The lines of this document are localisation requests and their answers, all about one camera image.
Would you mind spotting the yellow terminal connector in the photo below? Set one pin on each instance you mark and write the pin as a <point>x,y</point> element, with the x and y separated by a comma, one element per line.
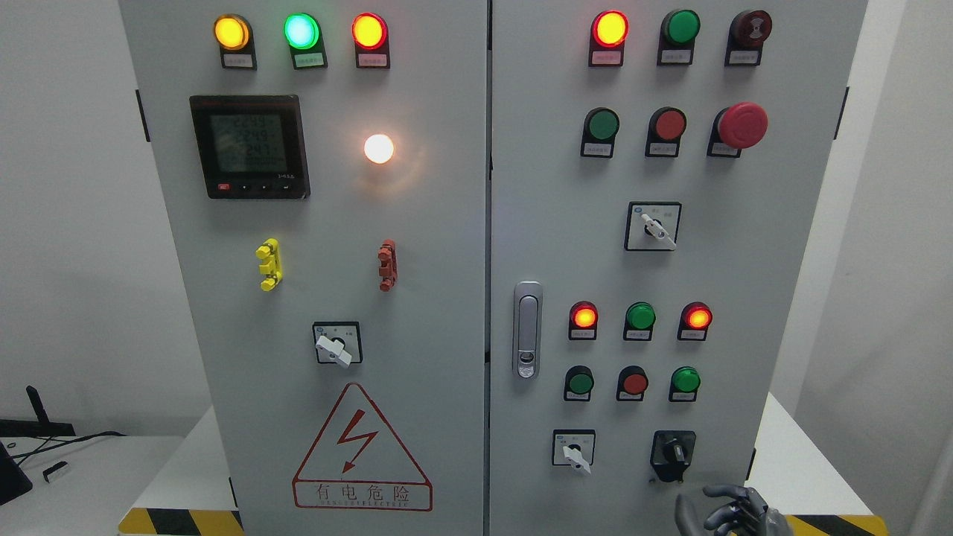
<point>270,266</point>

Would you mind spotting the red push button upper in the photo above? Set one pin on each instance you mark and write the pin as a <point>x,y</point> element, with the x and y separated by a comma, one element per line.
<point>665,128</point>

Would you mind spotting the green push button lower left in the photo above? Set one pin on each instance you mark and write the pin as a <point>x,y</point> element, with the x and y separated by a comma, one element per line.
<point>578,384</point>

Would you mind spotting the red push button lower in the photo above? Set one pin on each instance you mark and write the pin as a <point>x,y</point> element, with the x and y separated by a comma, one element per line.
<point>632,384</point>

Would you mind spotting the green lit indicator light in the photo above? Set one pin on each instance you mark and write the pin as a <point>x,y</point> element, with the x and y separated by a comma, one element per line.
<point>305,40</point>

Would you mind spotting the red indicator middle right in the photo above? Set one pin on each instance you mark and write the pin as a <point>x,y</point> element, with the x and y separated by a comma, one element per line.
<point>695,320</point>

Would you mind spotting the green push button lower right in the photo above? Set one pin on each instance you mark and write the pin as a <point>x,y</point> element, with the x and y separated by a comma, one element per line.
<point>684,385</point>

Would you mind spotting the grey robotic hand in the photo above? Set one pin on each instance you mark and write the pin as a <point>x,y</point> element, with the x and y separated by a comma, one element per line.
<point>747,514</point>

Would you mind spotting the yellow indicator light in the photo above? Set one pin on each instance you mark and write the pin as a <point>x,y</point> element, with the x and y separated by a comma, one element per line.
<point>235,41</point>

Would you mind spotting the grey electrical cabinet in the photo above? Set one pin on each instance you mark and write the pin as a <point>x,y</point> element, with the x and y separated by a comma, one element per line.
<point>485,102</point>

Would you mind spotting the red lit indicator left door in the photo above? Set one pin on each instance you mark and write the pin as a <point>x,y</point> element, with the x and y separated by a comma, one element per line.
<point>371,41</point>

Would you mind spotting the green push button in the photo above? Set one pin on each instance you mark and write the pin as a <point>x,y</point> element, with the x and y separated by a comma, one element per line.
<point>600,128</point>
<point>578,384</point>
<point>684,385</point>

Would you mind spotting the black digital power meter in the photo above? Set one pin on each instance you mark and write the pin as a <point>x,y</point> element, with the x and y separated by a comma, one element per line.
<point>251,147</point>

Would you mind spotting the red lit indicator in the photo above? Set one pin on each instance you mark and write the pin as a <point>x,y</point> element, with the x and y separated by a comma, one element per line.
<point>608,34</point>
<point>583,321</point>

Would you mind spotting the white selector switch left door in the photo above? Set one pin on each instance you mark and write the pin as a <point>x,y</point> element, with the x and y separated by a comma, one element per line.
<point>338,343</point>

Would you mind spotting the red terminal connector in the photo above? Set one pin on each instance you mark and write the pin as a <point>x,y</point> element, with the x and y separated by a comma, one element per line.
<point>388,267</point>

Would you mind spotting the white selector switch upper right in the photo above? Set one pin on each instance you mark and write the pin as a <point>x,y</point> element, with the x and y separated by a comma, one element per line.
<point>652,226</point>

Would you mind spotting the red danger warning sticker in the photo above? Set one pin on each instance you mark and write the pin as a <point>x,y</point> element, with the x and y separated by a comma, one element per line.
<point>358,462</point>

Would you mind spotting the white glowing indicator light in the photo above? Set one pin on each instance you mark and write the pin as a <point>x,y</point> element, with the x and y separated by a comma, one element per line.
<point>379,148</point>

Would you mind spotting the red lit indicator middle left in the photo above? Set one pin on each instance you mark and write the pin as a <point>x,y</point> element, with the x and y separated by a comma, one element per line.
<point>583,321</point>

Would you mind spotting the dark red buzzer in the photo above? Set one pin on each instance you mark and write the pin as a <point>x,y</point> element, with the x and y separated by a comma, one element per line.
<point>747,34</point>

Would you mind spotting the silver door handle lock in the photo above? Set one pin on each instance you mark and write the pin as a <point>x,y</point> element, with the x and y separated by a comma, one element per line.
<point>526,323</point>

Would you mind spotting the black monitor stand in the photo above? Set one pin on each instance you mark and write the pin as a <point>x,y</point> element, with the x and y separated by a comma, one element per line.
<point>14,481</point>

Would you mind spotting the black knob switch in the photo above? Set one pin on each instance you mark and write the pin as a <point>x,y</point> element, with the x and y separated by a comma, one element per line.
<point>672,454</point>

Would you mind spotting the green indicator middle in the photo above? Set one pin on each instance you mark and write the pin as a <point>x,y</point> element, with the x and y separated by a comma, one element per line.
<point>639,321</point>

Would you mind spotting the white selector switch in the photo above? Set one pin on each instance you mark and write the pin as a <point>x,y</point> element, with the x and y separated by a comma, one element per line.
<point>574,448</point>
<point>652,226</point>

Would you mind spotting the small white black device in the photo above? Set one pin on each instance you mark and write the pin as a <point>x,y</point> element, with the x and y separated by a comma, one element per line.
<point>55,471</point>

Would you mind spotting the red emergency stop button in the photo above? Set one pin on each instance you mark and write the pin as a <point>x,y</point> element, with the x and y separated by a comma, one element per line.
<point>736,128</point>

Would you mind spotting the green indicator right top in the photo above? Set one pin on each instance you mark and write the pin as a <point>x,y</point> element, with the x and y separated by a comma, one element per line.
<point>678,31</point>

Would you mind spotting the red push button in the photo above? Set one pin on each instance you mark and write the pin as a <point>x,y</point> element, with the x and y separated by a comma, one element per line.
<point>632,384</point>
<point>665,128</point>

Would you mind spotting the white selector switch lower right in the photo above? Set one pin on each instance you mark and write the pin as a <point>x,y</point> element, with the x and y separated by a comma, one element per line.
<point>574,448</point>

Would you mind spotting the red lit indicator right top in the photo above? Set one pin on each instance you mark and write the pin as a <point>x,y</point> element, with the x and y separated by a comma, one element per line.
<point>608,34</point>

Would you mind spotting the green push button upper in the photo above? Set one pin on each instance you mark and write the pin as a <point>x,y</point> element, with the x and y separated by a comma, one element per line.
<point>600,128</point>

